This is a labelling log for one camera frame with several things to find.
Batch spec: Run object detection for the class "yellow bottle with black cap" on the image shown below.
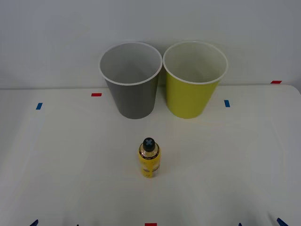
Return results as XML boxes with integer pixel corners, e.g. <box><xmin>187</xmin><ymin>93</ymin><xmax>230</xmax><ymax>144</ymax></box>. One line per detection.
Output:
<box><xmin>138</xmin><ymin>137</ymin><xmax>162</xmax><ymax>180</ymax></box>

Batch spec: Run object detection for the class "yellow-green plastic waste bin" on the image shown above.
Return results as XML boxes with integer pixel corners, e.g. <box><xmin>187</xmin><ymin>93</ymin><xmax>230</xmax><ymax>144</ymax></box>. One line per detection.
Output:
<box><xmin>162</xmin><ymin>40</ymin><xmax>229</xmax><ymax>119</ymax></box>

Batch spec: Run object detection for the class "grey plastic waste bin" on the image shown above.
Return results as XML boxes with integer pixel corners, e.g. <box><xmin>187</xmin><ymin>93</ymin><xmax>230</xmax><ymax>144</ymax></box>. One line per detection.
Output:
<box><xmin>98</xmin><ymin>41</ymin><xmax>163</xmax><ymax>120</ymax></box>

